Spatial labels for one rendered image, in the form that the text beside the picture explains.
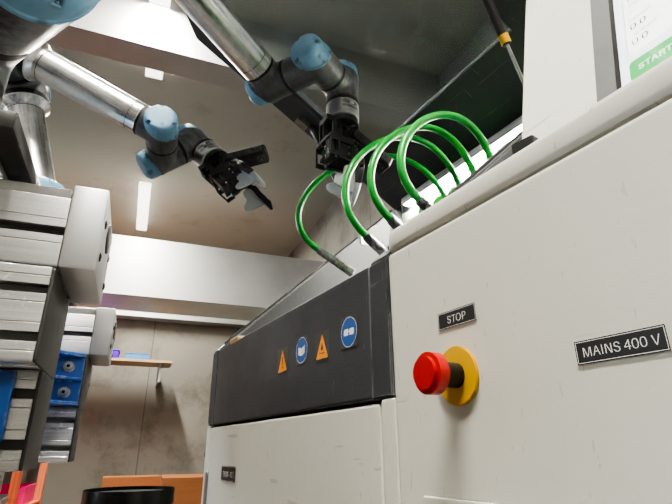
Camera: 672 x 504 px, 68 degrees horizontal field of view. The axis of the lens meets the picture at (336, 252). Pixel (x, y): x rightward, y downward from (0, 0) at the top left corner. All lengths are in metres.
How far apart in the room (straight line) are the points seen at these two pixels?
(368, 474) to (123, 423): 6.58
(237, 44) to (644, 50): 0.73
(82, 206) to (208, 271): 4.55
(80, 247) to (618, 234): 0.47
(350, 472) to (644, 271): 0.39
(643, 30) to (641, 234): 0.48
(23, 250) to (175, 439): 6.62
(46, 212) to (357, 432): 0.40
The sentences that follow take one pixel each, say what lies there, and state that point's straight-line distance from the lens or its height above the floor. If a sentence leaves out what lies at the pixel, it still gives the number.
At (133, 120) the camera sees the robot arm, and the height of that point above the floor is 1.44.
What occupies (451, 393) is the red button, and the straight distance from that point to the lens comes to 0.47.
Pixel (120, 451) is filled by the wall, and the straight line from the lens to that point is 7.09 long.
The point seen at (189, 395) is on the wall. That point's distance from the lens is 7.16.
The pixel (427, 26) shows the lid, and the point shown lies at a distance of 1.26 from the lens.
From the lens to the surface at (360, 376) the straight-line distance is 0.60.
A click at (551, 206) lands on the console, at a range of 0.42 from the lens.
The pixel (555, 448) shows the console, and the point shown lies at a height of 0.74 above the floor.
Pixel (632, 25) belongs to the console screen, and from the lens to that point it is 0.84.
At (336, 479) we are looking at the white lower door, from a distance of 0.64.
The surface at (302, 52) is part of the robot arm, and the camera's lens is 1.11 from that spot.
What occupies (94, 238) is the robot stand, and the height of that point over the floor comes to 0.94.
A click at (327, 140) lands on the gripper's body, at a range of 1.08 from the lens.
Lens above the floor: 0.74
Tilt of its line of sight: 22 degrees up
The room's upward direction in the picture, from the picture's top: straight up
